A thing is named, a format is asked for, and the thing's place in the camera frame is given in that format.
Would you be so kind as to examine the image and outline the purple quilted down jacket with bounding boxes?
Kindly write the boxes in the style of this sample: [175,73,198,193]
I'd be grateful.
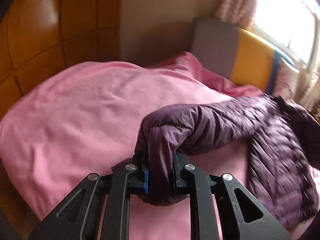
[135,95,319,230]

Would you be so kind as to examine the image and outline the pink duvet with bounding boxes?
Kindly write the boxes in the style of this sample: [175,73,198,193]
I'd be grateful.
[1,52,265,239]

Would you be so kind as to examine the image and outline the pink patterned right curtain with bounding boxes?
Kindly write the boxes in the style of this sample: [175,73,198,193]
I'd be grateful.
[299,63,319,111]

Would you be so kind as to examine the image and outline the pink patterned curtain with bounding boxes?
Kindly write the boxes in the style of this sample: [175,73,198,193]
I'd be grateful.
[299,63,319,111]
[215,0,258,30]

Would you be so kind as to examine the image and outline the white deer print pillow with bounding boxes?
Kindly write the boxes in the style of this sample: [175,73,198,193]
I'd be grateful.
[273,57,299,100]

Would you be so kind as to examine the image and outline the grey yellow blue headboard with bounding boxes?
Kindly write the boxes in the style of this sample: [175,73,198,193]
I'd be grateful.
[190,17,296,94]

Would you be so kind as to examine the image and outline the brown wooden wardrobe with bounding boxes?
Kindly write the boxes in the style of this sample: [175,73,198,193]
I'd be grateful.
[1,0,121,115]

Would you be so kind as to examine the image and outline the pink patterned left curtain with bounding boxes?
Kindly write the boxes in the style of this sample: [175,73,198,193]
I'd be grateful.
[215,0,258,30]

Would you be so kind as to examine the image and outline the window with white frame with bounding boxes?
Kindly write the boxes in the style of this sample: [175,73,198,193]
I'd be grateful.
[253,0,319,70]

